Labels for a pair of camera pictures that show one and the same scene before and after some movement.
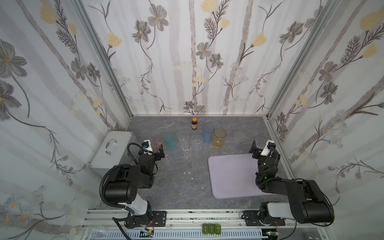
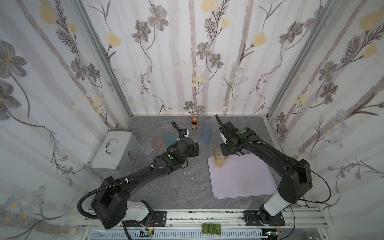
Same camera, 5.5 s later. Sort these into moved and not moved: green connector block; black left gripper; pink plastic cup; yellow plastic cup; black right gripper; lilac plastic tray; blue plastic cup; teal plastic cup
Moved: yellow plastic cup; black left gripper; black right gripper
Not moved: blue plastic cup; lilac plastic tray; green connector block; teal plastic cup; pink plastic cup
